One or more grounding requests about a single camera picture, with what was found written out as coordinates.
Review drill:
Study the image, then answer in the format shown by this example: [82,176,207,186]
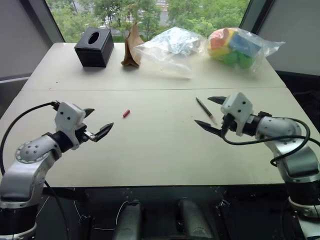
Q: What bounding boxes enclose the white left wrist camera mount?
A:
[54,101,86,151]

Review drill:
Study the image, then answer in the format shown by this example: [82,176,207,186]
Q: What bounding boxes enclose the plastic bag of colourful blocks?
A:
[204,26,287,73]

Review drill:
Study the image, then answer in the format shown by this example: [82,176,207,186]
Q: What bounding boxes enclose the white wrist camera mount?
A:
[54,101,86,151]
[220,91,254,137]

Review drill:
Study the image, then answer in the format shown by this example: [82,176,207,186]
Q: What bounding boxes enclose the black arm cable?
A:
[220,117,320,168]
[0,100,61,176]

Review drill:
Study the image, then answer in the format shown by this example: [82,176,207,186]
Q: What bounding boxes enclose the brown paper bag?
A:
[120,22,145,68]

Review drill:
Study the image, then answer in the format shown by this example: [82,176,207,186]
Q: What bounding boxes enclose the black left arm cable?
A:
[0,100,61,176]

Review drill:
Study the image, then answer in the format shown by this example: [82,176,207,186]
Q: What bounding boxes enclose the dark rounded robot leg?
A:
[112,201,143,240]
[176,198,216,240]

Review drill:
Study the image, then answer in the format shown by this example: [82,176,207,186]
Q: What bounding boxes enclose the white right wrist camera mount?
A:
[220,91,254,137]

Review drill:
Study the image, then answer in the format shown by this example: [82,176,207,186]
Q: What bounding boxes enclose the thin white wire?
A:
[73,199,141,231]

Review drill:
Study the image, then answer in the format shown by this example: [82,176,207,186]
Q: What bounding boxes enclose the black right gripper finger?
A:
[207,96,228,106]
[194,119,224,138]

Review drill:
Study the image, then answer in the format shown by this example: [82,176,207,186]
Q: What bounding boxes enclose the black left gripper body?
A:
[75,123,97,145]

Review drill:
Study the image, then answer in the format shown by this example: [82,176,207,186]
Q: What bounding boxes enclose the clear plastic bag with papers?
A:
[133,26,207,81]

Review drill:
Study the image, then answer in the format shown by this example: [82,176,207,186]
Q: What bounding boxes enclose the black tissue box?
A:
[74,27,115,68]

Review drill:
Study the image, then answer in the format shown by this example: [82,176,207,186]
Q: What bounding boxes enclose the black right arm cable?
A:
[220,117,320,168]

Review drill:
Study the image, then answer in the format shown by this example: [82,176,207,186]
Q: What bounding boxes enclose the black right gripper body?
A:
[219,113,239,137]

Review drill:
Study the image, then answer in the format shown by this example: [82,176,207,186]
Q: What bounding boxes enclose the black pen with red grip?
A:
[195,97,218,126]

